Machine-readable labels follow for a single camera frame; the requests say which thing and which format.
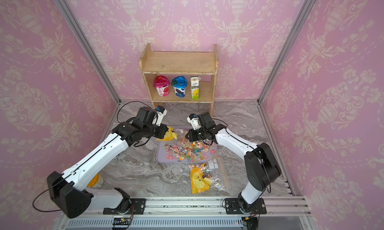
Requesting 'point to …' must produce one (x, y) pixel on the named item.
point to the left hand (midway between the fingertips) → (167, 129)
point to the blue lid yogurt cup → (179, 83)
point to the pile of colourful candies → (185, 150)
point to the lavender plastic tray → (161, 154)
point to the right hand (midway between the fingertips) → (187, 136)
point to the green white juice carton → (194, 86)
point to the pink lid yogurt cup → (162, 83)
